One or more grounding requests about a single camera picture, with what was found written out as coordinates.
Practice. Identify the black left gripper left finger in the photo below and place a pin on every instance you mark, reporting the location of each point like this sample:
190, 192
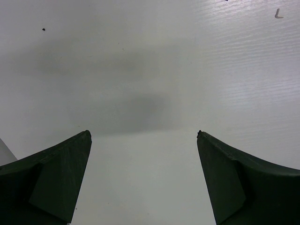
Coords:
43, 188

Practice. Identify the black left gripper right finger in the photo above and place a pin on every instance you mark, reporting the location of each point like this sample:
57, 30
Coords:
246, 190

